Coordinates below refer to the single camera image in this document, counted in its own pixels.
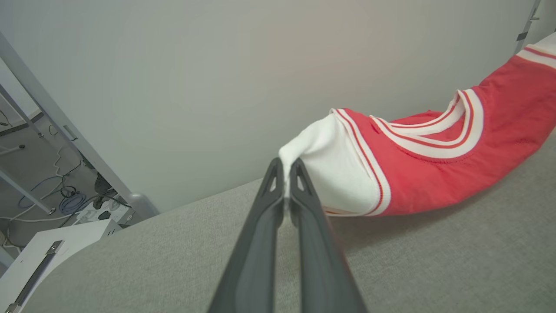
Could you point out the white power strip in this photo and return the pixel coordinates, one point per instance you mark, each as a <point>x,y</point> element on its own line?
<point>93,213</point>

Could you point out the thin grey metal frame leg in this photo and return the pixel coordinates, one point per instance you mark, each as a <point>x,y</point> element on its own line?
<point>26,191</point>
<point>21,114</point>

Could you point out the thick grey metal frame beam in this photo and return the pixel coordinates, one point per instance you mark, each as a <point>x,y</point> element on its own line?
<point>65,126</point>

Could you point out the grey fabric sofa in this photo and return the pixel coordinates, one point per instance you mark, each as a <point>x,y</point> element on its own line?
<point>434,269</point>

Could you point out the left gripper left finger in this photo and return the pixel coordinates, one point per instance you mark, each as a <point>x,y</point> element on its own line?
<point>256,261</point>

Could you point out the white appliance box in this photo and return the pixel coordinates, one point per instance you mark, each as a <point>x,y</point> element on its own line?
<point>87,232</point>

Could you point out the red and white garment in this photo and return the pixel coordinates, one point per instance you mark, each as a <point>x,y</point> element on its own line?
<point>434,182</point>

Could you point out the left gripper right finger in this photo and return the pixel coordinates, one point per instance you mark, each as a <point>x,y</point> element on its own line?
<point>319,261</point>

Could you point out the black power adapter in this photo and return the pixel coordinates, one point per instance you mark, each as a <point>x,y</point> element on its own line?
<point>102,184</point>

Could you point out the grey metal wall bracket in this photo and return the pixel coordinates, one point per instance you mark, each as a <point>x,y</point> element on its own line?
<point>527,26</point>

